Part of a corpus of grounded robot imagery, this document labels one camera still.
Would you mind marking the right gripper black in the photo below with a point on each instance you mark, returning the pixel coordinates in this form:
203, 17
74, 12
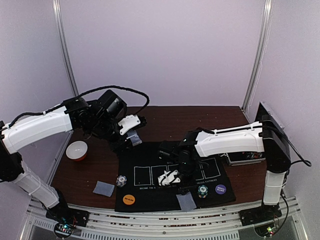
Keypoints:
173, 185

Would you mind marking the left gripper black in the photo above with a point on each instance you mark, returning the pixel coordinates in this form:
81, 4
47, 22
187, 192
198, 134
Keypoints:
118, 146

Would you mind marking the grey playing card deck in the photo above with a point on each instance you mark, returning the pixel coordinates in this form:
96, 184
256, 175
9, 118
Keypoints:
134, 138

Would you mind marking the mixed colour chip stack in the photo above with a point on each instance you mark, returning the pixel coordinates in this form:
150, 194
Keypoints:
202, 191

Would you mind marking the blue white chip stack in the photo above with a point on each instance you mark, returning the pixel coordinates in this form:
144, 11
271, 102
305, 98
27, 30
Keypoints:
121, 181

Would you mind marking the blue small blind button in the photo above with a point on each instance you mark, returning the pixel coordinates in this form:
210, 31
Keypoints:
220, 189

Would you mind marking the orange big blind button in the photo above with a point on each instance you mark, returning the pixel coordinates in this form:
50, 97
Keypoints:
129, 199

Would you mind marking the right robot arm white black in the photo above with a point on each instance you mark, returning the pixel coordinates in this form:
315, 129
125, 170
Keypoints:
202, 143

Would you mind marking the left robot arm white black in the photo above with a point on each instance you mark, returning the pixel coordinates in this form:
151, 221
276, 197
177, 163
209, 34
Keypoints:
31, 139

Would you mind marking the black poker cloth mat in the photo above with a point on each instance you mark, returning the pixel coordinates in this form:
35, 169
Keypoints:
142, 167

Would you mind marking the white red bowl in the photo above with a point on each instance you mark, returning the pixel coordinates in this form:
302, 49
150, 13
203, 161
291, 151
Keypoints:
77, 151

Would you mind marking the aluminium poker chip case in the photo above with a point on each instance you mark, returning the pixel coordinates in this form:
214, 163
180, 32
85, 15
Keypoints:
275, 150

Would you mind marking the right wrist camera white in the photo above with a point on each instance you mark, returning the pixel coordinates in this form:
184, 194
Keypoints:
169, 178

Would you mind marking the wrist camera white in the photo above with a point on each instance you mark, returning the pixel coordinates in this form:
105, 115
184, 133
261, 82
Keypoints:
169, 178
131, 122

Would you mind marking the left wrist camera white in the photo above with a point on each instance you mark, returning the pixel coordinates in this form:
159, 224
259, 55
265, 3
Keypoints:
131, 122

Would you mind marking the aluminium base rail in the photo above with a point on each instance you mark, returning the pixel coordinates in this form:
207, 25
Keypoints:
215, 223

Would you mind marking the left aluminium frame post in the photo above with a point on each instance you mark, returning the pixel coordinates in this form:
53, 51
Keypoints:
64, 47

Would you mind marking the aluminium frame post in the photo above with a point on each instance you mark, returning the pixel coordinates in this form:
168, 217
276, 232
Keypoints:
260, 51
64, 47

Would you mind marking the right aluminium frame post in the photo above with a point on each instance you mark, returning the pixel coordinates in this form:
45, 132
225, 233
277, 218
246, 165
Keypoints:
260, 51

